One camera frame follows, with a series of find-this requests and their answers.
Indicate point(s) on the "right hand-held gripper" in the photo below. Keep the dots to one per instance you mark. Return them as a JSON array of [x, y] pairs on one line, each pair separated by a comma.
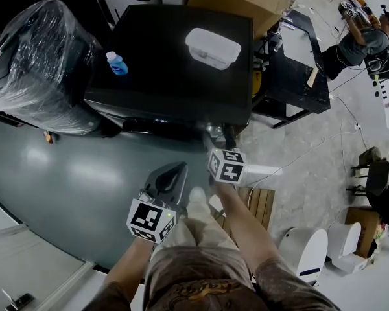
[[228, 167]]

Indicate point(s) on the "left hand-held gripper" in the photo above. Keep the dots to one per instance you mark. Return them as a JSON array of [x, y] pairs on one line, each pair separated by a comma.
[[149, 220]]

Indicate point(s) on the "black washing machine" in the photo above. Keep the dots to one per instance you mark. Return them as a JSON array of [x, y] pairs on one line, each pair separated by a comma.
[[168, 60]]

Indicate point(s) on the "person's right forearm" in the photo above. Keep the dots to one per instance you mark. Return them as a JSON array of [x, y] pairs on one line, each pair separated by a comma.
[[246, 225]]

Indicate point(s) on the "person's left forearm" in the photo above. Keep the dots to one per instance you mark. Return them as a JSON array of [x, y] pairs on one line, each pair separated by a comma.
[[128, 264]]

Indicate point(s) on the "person's white shoe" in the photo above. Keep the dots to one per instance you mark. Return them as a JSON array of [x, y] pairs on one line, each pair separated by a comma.
[[197, 195]]

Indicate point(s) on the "white power strip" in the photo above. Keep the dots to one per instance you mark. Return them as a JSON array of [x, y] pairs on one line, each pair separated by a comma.
[[216, 204]]

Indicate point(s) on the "person's beige trousers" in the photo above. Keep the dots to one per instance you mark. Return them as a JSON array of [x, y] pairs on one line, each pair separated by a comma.
[[201, 232]]

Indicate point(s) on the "yellow object under table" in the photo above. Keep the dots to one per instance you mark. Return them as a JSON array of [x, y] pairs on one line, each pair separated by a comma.
[[257, 83]]

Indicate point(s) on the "wooden slat board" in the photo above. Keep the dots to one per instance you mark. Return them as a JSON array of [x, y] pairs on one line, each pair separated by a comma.
[[262, 206]]

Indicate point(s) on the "white plastic container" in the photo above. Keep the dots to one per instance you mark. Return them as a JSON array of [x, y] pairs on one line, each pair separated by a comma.
[[212, 48]]

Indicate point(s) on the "black table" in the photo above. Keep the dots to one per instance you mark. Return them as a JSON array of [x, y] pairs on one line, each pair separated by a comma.
[[295, 83]]

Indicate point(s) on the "beige paper piece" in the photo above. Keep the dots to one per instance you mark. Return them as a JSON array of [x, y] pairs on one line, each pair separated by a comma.
[[312, 76]]

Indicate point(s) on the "person's brown printed shirt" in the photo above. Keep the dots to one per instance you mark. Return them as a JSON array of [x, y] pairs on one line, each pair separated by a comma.
[[210, 290]]

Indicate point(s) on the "blue detergent bottle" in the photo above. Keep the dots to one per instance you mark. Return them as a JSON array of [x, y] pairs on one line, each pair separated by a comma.
[[118, 66]]

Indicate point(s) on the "small orange object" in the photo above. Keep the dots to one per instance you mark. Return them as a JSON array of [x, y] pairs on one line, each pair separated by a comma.
[[48, 138]]

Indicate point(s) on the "olive green bag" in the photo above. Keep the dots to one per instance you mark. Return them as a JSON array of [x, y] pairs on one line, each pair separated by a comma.
[[369, 155]]

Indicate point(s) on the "white cabinet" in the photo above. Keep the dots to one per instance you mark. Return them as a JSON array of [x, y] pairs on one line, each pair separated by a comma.
[[29, 264]]

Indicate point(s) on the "white panel with black marks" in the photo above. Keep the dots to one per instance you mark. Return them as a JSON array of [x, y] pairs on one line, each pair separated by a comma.
[[387, 109]]

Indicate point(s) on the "small cardboard box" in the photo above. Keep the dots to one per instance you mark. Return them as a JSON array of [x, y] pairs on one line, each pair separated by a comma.
[[368, 225]]

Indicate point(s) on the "plastic-wrapped dark appliance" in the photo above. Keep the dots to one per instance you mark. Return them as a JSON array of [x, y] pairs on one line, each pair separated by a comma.
[[35, 70]]

